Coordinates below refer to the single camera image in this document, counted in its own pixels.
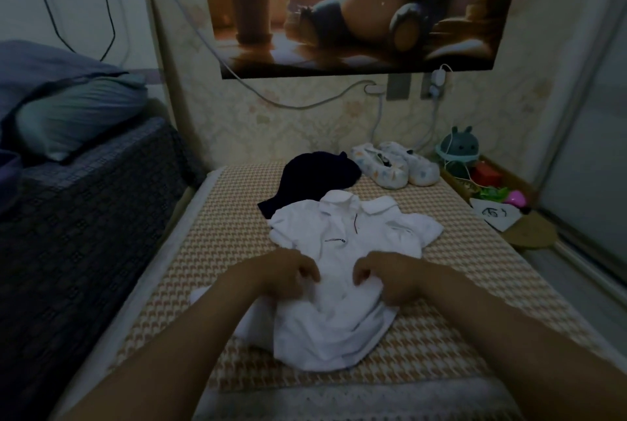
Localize teal round bunny lamp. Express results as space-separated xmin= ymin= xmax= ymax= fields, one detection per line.
xmin=436 ymin=126 xmax=482 ymax=174

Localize dark patterned bed cover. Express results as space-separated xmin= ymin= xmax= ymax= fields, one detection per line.
xmin=0 ymin=117 xmax=202 ymax=421

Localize person's right hand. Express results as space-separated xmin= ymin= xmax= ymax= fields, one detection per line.
xmin=351 ymin=251 xmax=434 ymax=307

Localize thin white charger cable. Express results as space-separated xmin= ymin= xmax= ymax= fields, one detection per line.
xmin=411 ymin=97 xmax=452 ymax=157

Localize person's left hand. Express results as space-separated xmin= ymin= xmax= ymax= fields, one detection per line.
xmin=245 ymin=247 xmax=323 ymax=301

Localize grey sliding door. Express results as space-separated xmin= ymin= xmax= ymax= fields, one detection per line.
xmin=537 ymin=24 xmax=627 ymax=290

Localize white polo shirt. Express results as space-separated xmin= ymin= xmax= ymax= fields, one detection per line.
xmin=188 ymin=189 xmax=445 ymax=373

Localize black hanging cables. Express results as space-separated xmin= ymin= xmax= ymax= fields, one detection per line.
xmin=22 ymin=0 xmax=117 ymax=64

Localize cartoon bear wall poster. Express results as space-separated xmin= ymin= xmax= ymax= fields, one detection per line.
xmin=198 ymin=0 xmax=528 ymax=81

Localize person's left forearm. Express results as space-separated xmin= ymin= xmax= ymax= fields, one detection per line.
xmin=59 ymin=264 xmax=276 ymax=421

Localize black tree print t-shirt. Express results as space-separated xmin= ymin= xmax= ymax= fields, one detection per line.
xmin=257 ymin=151 xmax=362 ymax=221

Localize long white cable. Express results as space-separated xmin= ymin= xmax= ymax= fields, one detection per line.
xmin=145 ymin=0 xmax=388 ymax=112

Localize grey wall socket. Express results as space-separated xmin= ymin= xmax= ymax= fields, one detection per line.
xmin=385 ymin=71 xmax=413 ymax=102

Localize blue pillow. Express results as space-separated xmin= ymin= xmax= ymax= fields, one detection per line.
xmin=0 ymin=40 xmax=129 ymax=118

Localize white charger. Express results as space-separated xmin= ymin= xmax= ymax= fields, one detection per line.
xmin=425 ymin=65 xmax=450 ymax=100

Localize person's right forearm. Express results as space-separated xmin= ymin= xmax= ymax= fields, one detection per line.
xmin=416 ymin=261 xmax=627 ymax=421

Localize red toy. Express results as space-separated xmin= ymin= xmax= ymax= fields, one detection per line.
xmin=471 ymin=162 xmax=504 ymax=188

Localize green toy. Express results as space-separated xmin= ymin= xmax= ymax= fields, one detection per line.
xmin=475 ymin=185 xmax=511 ymax=203

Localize wooden bedside tray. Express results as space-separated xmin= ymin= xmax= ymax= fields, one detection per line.
xmin=441 ymin=161 xmax=560 ymax=251

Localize grey-green pillow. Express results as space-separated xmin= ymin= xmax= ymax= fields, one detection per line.
xmin=12 ymin=75 xmax=150 ymax=164

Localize white printed card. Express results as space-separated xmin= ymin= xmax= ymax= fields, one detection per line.
xmin=470 ymin=196 xmax=526 ymax=234

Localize blue folded blanket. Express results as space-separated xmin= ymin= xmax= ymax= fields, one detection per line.
xmin=0 ymin=149 xmax=23 ymax=216

